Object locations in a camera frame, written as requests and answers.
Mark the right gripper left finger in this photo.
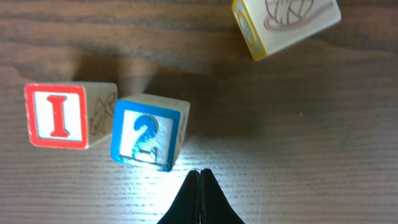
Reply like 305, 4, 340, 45
158, 170, 200, 224

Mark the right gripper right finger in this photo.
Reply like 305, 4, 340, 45
200, 169, 244, 224

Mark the blue number 2 block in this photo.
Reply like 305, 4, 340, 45
110, 93, 190, 172

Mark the red letter I block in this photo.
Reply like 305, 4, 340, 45
24, 81, 118, 150

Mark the yellow edged picture block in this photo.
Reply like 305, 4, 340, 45
231, 0, 341, 61

